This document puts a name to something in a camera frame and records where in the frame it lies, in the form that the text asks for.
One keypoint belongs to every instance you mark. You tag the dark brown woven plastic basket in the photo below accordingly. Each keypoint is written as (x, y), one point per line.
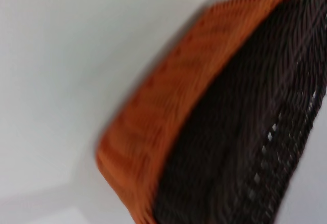
(245, 122)

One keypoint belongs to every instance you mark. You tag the orange woven plastic basket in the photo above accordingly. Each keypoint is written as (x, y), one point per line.
(163, 111)

